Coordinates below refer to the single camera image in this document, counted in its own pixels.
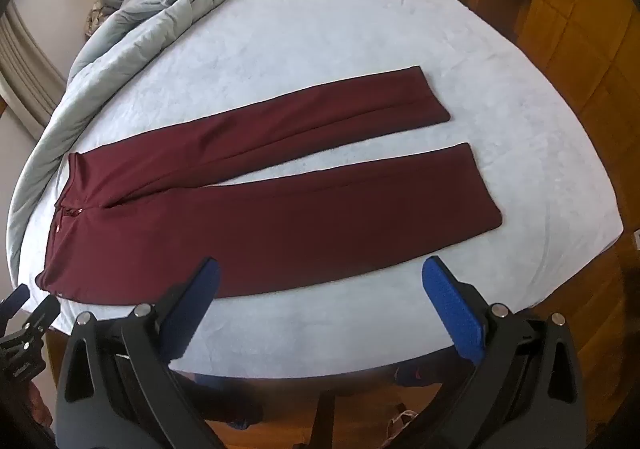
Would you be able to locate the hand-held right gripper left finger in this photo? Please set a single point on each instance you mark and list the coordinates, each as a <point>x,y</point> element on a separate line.
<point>197,296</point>

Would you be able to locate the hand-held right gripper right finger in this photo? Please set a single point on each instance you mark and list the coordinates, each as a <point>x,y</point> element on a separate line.
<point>452,309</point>

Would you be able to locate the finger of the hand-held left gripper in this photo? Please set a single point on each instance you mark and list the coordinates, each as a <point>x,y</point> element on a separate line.
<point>17,298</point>
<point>42,315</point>

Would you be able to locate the maroon pants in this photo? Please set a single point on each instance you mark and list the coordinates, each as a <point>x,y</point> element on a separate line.
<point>280,224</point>

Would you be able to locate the beige curtain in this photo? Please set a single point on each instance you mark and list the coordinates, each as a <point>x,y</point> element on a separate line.
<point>22,59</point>

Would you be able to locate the grey duvet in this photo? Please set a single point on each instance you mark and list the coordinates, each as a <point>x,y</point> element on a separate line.
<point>150,24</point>

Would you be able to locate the patterned pillow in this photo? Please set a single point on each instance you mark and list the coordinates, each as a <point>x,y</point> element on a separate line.
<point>100,11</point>

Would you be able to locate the wooden cabinet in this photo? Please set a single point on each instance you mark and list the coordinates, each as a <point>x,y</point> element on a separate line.
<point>565,24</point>

